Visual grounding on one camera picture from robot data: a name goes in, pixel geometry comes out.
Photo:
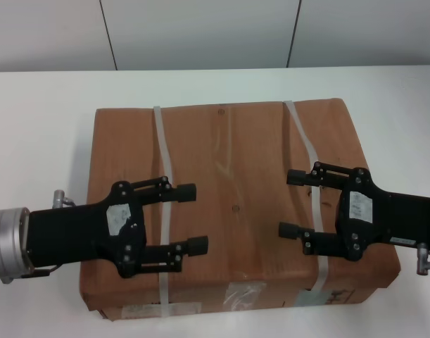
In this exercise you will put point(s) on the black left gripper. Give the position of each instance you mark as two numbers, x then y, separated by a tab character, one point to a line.
77	232

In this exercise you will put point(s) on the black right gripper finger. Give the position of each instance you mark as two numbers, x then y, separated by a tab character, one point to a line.
197	245
184	193

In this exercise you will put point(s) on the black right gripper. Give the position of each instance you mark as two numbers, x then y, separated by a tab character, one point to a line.
394	218

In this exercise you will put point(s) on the brown cardboard box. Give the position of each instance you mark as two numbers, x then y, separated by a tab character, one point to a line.
243	211

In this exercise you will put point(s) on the grey box label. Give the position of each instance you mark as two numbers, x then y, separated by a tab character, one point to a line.
311	297

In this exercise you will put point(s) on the clear packing tape strip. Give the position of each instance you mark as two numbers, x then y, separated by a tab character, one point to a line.
243	295

